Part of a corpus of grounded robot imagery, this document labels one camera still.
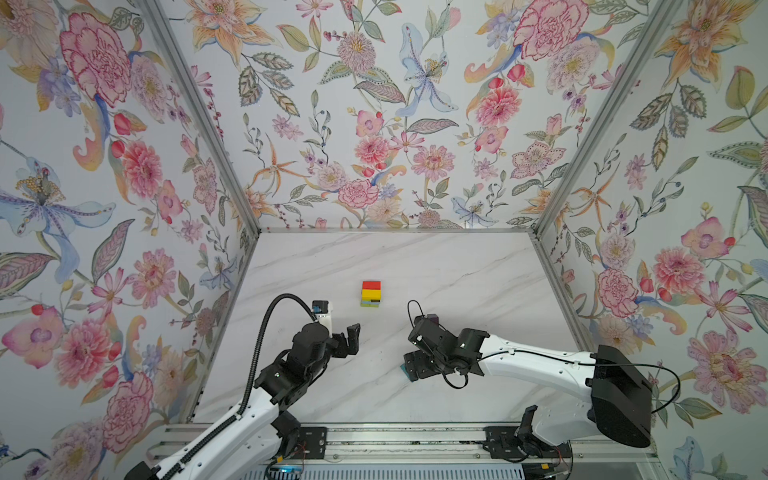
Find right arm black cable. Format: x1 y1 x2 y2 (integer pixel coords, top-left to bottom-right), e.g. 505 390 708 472
406 299 683 415

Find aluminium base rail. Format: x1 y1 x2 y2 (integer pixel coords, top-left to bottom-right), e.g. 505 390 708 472
146 422 661 466

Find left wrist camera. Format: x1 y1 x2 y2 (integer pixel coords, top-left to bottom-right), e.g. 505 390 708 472
311 300 333 333

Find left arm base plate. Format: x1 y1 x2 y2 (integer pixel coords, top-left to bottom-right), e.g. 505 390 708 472
276 426 328 460

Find yellow wood block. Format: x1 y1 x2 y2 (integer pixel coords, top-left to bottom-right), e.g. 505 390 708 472
361 289 382 302

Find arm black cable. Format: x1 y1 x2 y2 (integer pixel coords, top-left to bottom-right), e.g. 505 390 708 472
155 293 319 480
406 299 683 415

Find red wood block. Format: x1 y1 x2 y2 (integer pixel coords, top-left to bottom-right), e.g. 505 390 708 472
362 281 381 291

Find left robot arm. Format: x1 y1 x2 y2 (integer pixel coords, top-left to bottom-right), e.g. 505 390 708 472
125 322 361 479

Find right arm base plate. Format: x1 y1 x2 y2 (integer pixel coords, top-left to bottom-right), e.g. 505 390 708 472
482 425 573 463

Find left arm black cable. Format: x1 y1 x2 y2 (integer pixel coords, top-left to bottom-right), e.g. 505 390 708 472
155 293 319 480

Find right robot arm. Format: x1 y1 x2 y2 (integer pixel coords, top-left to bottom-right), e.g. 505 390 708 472
404 314 652 449

